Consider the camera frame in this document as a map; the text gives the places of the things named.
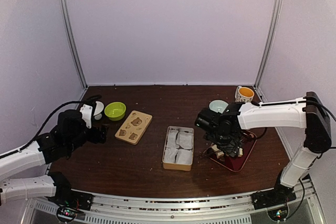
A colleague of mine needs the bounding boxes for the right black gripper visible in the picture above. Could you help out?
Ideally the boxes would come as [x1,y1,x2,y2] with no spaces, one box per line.
[203,132,242,157]

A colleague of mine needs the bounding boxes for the tan bear tin lid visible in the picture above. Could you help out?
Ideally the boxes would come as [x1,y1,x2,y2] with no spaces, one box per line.
[114,110,153,145]

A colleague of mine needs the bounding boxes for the metal tongs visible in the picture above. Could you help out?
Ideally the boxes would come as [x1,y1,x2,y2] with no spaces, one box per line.
[199,147,218,159]

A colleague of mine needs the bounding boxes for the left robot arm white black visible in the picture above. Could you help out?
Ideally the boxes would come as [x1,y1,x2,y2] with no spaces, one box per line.
[1,110,108,207]

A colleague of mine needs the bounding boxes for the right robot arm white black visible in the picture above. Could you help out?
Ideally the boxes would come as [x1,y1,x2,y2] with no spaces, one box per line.
[195,91,335,204]

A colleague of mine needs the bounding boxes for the red rectangular tray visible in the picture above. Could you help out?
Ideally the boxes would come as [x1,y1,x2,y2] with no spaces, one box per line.
[208,130,257,173]

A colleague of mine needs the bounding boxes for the lime green plastic bowl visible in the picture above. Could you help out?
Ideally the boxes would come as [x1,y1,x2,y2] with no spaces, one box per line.
[104,102,127,121]

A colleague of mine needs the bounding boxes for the small white bowl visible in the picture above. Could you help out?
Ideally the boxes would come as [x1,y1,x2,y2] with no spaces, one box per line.
[93,101,104,121]

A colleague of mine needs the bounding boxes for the pale green ceramic bowl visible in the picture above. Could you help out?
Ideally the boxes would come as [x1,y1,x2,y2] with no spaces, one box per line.
[208,100,228,113]

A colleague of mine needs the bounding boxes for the patterned mug yellow inside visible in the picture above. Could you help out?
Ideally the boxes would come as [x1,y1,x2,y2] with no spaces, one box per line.
[234,86,255,102]

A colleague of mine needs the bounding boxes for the tan tin box with paper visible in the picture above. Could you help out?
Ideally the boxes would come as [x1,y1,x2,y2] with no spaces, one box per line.
[162,126,194,172]

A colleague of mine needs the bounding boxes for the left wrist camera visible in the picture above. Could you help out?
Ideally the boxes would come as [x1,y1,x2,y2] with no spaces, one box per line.
[79,104,96,129]

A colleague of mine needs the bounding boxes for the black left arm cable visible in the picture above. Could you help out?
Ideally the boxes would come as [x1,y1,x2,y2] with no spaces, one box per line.
[15,95,102,154]

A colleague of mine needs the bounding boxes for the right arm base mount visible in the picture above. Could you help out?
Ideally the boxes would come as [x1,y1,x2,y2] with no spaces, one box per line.
[251,189,297,210]

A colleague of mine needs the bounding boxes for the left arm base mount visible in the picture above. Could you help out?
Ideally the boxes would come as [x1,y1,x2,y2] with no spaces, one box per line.
[47,187,93,211]

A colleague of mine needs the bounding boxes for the front aluminium rail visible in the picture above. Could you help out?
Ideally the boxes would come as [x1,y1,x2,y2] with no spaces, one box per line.
[26,179,323,224]

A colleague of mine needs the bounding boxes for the left aluminium frame post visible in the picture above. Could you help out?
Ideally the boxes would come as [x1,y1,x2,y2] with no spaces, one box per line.
[59,0,88,89]

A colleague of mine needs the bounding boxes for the aluminium frame post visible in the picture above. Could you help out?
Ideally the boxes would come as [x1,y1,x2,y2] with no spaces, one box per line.
[254,0,283,90]
[59,0,88,89]

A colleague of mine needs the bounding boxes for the right aluminium frame post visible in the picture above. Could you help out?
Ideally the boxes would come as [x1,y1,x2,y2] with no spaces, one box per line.
[254,0,283,90]

